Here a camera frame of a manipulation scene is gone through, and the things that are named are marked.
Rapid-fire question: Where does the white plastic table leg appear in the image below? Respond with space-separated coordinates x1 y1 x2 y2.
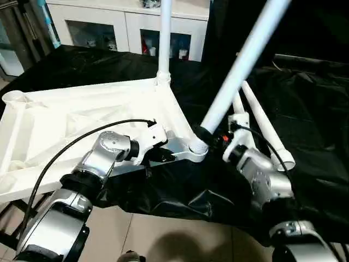
232 93 248 134
241 81 296 171
188 0 292 156
157 0 173 87

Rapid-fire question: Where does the white plastic table top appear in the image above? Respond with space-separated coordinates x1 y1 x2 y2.
0 76 210 204

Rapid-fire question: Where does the black plastic mat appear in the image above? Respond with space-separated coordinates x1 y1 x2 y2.
0 44 349 241

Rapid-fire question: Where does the white glass-door cabinet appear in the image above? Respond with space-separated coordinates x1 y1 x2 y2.
46 0 210 62

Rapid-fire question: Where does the blue patterned object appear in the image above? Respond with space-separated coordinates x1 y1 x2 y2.
38 0 62 50

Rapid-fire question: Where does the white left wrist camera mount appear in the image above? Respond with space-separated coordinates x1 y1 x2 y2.
131 123 169 164

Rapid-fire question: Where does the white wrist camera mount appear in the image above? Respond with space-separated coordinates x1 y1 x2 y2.
226 113 254 159
131 123 169 164

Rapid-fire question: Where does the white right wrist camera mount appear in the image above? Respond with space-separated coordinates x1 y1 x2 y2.
226 113 254 159

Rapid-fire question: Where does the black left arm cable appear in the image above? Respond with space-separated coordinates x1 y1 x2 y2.
16 119 159 241

